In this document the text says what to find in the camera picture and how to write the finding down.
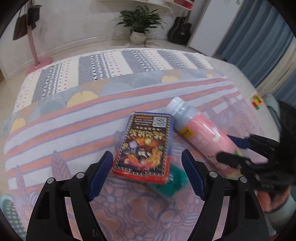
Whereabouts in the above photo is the black hanging bag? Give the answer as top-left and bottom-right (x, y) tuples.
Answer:
(27, 1), (42, 30)

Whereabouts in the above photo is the brown hanging handbag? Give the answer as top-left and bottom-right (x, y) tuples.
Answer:
(13, 4), (27, 41)

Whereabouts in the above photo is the blue red card box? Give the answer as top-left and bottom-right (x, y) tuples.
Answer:
(111, 112), (174, 184)

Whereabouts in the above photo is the person's right hand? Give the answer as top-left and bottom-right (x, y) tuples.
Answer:
(256, 187), (291, 212)

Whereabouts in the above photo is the white wall shelf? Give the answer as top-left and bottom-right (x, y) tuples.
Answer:
(99, 0), (173, 14)

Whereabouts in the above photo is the blue curtain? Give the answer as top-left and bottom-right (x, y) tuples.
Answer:
(216, 1), (295, 104)

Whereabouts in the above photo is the black acoustic guitar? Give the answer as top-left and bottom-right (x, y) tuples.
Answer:
(167, 11), (192, 46)

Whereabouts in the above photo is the pink peach drink bottle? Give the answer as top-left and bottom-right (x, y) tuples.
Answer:
(165, 96), (269, 179)

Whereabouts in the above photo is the colourful puzzle cube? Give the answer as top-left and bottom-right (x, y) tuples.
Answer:
(251, 94), (263, 109)

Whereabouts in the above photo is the teal laundry basket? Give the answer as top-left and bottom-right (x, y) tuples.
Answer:
(1, 195), (27, 240)

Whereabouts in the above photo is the teal wrapper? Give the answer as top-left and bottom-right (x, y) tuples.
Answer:
(147, 164), (189, 198)

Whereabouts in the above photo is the pink coat stand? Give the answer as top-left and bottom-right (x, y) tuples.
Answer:
(24, 0), (54, 76)

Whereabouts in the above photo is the green potted plant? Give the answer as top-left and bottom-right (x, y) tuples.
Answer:
(117, 6), (165, 45)

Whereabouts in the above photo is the red white wall box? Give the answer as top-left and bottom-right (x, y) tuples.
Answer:
(172, 0), (194, 11)

